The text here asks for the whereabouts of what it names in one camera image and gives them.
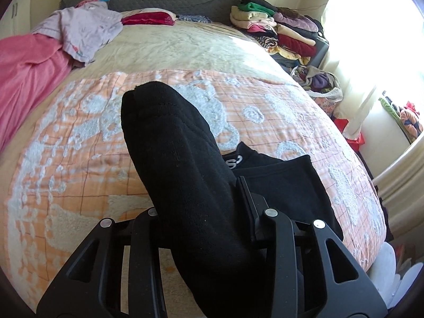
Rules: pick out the stack of folded clothes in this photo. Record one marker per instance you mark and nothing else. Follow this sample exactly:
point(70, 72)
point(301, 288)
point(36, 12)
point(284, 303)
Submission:
point(291, 39)

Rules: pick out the dark storage box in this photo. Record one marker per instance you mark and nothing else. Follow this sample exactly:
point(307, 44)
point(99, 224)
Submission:
point(322, 53)

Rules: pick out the white curtain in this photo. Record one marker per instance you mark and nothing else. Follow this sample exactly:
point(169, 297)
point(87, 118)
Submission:
point(357, 73)

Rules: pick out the dark patterned cloth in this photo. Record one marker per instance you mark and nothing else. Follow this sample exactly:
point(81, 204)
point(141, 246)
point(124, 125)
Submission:
point(193, 19)

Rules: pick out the beige fleece blanket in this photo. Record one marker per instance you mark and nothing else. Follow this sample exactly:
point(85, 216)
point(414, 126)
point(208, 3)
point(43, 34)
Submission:
point(198, 49)

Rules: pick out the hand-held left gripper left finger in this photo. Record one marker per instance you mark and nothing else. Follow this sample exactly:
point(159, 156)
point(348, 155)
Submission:
point(145, 238)

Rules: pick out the orange and white quilt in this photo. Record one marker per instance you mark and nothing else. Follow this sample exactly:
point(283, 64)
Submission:
point(82, 139)

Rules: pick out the green item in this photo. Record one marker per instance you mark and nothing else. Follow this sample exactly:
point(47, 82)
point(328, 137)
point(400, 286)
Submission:
point(391, 107)

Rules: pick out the black cloth with white print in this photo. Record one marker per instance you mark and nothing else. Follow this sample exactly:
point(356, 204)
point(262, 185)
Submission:
point(291, 188)

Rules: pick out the colourful bundled cloth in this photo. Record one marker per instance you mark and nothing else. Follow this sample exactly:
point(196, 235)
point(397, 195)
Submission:
point(412, 121)

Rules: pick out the red cloth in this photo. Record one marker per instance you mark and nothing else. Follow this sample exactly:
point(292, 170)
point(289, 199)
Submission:
point(149, 19)

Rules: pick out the basket of mixed laundry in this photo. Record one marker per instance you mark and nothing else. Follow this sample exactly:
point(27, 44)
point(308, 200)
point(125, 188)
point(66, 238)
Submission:
point(318, 82)

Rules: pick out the white wardrobe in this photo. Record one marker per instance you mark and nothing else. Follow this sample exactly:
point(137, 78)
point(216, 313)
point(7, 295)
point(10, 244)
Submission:
point(23, 6)

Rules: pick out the black sock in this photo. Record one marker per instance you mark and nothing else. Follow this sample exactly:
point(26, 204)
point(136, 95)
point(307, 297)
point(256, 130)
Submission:
point(172, 155)

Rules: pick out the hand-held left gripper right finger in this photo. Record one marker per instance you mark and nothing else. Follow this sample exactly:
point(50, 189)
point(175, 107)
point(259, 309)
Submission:
point(256, 207)

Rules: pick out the white plastic bags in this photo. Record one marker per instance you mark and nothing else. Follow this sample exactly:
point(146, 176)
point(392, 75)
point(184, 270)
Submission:
point(387, 271)

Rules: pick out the lilac garment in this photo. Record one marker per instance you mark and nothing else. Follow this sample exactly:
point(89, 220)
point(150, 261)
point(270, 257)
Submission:
point(82, 29)

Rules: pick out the pink blanket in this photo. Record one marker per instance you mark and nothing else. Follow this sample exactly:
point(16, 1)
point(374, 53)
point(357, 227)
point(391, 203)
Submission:
point(26, 73)

